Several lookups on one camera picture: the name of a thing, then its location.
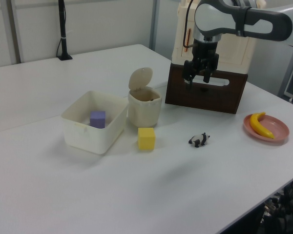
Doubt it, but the cream round trash can body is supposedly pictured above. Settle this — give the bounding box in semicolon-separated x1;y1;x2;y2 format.
127;87;163;128

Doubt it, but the black chair base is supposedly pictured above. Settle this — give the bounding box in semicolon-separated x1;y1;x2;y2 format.
257;174;293;234

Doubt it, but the cream trash can lid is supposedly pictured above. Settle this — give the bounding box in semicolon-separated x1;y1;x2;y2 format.
128;67;153;92

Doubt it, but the yellow foam cube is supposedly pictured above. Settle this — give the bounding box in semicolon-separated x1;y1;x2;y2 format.
137;127;156;152

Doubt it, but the small panda figurine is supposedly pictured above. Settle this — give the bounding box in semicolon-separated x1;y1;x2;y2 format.
188;132;211;148

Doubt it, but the white rectangular plastic bin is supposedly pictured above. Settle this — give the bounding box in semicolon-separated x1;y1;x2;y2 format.
61;90;128;155

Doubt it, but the black pole stand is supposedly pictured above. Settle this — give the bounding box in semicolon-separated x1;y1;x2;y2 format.
56;0;73;61

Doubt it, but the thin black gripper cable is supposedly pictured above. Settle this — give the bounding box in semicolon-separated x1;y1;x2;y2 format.
182;0;198;48

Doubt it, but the purple foam cube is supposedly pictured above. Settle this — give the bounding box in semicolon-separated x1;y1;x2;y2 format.
89;111;106;129

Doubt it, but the dark brown wooden box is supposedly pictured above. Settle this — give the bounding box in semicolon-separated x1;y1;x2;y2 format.
165;60;249;115

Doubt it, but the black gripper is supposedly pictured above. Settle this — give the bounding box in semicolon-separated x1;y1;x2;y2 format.
183;40;220;90

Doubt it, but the yellow plastic banana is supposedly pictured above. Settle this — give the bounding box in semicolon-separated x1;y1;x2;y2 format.
249;112;275;139

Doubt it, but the pink round plate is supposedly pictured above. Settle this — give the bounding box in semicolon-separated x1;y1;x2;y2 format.
243;114;290;146

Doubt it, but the cream plastic storage box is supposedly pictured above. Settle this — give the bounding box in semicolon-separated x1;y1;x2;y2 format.
172;0;257;74

